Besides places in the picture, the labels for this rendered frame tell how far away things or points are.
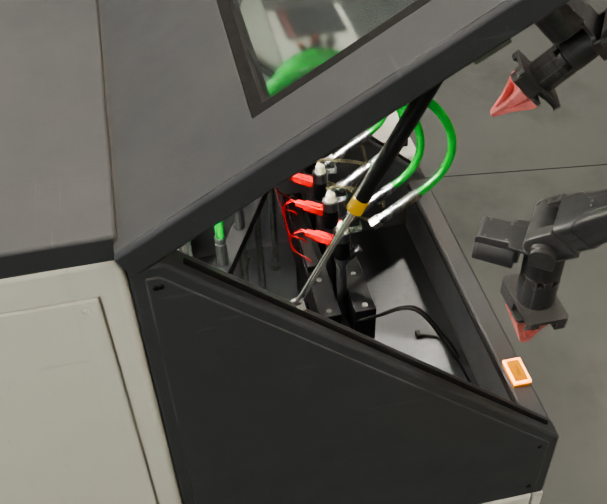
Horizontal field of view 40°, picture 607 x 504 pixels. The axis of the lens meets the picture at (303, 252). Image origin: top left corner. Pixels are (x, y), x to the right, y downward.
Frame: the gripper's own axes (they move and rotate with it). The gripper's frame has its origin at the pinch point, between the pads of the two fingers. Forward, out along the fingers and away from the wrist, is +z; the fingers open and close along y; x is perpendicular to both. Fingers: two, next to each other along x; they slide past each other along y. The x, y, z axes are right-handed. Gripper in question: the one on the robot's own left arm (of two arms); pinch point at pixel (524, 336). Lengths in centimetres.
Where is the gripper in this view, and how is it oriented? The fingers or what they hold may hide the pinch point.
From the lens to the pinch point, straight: 135.8
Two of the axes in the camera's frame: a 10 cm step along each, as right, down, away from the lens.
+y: 2.1, 6.7, -7.1
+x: 9.8, -1.5, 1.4
